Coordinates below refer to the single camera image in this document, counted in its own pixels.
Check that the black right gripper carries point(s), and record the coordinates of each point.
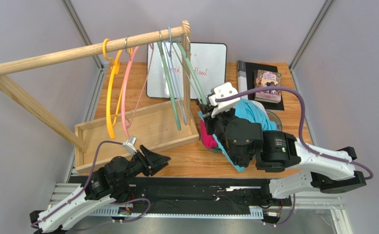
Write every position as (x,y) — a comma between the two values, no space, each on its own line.
(215,121)

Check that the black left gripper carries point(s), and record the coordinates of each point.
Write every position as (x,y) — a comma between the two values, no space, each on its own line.
(151,157)

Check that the magenta t shirt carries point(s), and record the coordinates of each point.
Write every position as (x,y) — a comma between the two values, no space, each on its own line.
(208,140)

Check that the light blue t shirt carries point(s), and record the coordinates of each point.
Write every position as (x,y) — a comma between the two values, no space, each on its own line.
(247,110)

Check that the pink hanger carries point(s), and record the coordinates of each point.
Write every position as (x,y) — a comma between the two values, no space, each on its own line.
(126,124)

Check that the pale green hanger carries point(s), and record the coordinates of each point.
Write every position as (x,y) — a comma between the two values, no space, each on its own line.
(193,79)

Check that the sage green hanger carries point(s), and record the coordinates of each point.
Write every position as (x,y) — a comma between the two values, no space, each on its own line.
(168,81)

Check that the white t shirt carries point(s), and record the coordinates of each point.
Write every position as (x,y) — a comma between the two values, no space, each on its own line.
(259,105)

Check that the light blue wire hanger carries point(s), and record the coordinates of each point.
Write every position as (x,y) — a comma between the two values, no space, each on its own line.
(172,71)

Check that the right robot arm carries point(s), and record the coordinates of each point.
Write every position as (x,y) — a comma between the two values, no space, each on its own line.
(330,172)

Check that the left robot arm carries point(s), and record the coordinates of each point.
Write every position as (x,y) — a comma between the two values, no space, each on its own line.
(106,185)

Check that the black binder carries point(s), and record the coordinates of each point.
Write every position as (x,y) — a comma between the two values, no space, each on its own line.
(246,81)

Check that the wooden clothes rack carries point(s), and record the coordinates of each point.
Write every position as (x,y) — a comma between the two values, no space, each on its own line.
(25,100)

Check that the clear blue plastic tub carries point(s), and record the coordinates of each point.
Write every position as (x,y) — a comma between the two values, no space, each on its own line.
(272,116)

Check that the white board with red writing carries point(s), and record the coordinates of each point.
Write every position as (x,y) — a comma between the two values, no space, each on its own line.
(208,60)

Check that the illustrated paperback book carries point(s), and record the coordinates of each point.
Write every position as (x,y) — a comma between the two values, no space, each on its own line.
(264,79)

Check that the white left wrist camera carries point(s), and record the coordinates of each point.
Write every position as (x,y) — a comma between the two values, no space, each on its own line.
(129,145)

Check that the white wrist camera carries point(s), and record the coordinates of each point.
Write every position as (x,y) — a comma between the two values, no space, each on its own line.
(129,145)
(219,96)

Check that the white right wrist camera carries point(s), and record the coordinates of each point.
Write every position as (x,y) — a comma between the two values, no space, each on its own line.
(219,96)

